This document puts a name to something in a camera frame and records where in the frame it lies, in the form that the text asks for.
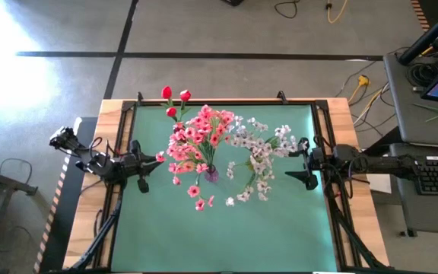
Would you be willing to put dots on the black monitor pole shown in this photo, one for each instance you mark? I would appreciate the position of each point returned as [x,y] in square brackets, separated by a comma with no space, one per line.
[426,38]

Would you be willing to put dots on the black table clamp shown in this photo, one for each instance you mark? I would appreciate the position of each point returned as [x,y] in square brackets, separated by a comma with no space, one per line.
[281,96]
[140,97]

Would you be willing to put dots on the grey chair base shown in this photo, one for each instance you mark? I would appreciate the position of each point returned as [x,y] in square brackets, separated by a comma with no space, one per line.
[10,183]

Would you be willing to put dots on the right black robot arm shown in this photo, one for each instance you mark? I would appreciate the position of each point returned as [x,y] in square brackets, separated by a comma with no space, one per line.
[378,164]

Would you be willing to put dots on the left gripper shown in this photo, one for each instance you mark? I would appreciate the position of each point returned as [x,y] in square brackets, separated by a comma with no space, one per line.
[132,165]

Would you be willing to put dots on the black diagonal frame strut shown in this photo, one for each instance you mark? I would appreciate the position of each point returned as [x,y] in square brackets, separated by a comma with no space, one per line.
[99,237]
[350,236]

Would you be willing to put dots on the grey standing desk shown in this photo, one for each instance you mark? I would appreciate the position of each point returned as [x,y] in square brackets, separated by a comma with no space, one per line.
[405,125]
[416,213]

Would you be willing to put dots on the black aluminium table frame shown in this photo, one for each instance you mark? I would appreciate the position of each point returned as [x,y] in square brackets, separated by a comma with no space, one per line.
[127,106]

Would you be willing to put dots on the hazard-striped floor mat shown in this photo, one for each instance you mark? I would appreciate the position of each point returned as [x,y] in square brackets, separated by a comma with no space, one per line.
[419,17]
[57,220]

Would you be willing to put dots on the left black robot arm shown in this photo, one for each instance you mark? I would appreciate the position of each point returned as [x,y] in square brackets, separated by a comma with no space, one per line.
[108,167]

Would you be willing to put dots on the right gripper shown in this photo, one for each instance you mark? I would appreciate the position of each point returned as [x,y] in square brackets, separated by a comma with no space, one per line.
[322,159]

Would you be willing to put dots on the yellow power plug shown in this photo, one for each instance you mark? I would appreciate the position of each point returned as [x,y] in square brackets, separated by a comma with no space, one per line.
[363,80]

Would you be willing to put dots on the white paper sheet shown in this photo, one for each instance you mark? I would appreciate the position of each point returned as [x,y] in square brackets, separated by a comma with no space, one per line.
[384,186]

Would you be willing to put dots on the purple glass vase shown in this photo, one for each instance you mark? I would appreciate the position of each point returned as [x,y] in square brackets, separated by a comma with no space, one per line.
[211,176]

